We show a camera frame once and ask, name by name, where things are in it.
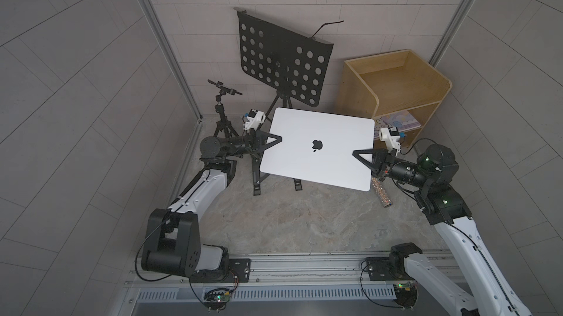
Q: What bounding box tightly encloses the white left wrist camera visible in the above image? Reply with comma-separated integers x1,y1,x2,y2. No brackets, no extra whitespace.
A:
243,109,266,132

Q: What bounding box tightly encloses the black folding laptop stand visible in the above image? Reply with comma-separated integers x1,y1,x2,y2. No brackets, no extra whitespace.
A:
252,159,303,196

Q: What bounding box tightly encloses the green circuit board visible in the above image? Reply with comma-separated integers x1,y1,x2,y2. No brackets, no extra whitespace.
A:
394,284,419,309
204,288,235,312

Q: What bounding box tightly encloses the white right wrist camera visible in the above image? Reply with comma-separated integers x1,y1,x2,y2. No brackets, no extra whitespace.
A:
378,127,402,153

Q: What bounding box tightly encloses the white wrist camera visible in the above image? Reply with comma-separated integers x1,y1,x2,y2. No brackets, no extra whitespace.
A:
243,109,266,132
378,127,402,153

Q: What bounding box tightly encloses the black small phone tripod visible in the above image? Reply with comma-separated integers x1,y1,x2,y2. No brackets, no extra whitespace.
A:
208,79,243,138

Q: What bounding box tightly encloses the left green circuit board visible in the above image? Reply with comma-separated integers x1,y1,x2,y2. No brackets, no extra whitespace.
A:
204,288,235,312

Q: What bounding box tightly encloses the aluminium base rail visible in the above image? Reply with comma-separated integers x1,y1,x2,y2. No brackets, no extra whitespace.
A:
125,252,467,304

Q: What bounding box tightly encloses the black perforated music stand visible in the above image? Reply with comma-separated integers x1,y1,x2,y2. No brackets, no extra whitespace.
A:
235,9,334,119

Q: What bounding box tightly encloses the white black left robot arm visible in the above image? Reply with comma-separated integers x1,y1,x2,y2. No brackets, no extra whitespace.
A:
135,130,282,282

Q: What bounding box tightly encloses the silver laptop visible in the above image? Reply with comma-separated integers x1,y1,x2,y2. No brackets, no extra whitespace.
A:
260,108,375,191

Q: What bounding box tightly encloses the wooden shelf cabinet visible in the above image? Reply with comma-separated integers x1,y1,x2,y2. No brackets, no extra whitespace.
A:
334,50,452,148

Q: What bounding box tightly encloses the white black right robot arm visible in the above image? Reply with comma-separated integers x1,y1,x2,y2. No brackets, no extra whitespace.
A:
353,144,531,315

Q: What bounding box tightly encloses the right green circuit board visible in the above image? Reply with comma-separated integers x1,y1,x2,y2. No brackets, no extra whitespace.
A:
394,284,419,309

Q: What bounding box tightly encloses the colourful picture book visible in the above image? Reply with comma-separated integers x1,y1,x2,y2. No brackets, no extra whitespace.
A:
374,111,421,138

